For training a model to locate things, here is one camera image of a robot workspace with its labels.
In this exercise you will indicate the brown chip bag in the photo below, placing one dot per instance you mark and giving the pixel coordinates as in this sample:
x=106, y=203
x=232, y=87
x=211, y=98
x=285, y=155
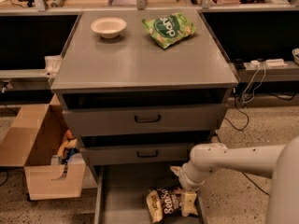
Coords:
x=164, y=202

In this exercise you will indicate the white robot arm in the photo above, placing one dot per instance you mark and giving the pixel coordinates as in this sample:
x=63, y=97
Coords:
x=280, y=163

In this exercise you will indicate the bottom grey drawer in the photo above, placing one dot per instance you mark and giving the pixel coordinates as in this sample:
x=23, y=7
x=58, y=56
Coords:
x=123, y=188

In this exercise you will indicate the grey drawer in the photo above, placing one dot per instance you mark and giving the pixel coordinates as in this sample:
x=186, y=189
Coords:
x=151, y=119
x=126, y=154
x=123, y=188

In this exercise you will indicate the middle grey drawer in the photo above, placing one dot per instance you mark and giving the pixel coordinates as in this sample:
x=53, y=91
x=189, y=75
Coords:
x=126, y=154

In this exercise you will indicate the grey drawer cabinet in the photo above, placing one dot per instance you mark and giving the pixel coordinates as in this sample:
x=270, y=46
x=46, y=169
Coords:
x=132, y=70

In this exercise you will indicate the top grey drawer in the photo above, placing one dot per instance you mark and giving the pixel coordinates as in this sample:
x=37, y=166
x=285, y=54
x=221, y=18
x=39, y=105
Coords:
x=151, y=119

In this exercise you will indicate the green chip bag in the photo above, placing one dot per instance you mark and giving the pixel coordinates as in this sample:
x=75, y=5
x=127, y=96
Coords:
x=168, y=30

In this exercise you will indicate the items inside cardboard box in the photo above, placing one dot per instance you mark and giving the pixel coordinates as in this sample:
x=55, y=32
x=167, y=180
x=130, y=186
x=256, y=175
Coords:
x=66, y=150

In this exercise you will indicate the white power strip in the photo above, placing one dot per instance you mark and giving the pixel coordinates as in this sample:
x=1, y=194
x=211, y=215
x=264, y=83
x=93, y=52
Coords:
x=270, y=63

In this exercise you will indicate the cardboard box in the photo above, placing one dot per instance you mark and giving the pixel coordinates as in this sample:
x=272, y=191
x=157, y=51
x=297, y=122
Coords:
x=33, y=138

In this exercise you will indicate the white bowl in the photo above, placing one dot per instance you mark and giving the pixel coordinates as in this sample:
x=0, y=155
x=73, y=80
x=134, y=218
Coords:
x=108, y=27

